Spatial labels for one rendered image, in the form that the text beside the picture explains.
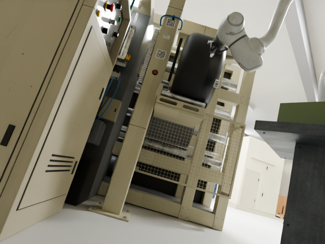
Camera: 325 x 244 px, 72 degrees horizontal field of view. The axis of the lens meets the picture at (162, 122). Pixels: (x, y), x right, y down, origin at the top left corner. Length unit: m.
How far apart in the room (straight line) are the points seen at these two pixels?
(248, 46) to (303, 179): 0.61
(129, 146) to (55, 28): 0.92
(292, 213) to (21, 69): 1.12
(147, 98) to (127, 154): 0.44
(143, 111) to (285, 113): 0.99
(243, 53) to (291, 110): 0.35
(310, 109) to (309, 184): 0.27
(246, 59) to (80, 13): 0.75
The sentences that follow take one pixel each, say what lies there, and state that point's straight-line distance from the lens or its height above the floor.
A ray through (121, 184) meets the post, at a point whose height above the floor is 0.20.
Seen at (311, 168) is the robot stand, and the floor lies 0.52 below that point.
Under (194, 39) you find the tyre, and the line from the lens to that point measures 1.69.
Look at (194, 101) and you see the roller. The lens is 1.62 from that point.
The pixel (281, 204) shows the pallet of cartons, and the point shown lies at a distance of 9.48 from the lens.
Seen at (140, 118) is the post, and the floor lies 0.68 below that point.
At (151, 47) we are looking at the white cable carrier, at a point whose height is 1.26.
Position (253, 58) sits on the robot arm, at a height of 0.97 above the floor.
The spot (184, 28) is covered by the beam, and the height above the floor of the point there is 1.68.
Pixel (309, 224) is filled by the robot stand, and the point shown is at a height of 0.33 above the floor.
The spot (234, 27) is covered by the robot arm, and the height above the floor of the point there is 1.06.
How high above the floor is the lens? 0.36
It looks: 12 degrees up
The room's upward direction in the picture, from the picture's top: 16 degrees clockwise
